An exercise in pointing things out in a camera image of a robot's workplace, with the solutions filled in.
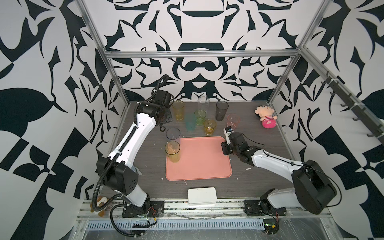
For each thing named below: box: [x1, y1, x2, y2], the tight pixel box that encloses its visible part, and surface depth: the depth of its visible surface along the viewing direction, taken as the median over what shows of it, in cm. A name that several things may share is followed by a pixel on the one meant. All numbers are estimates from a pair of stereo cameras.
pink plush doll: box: [254, 105, 278, 129], surface depth 107 cm
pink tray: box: [165, 136, 233, 181], surface depth 93 cm
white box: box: [188, 187, 217, 205], surface depth 76 cm
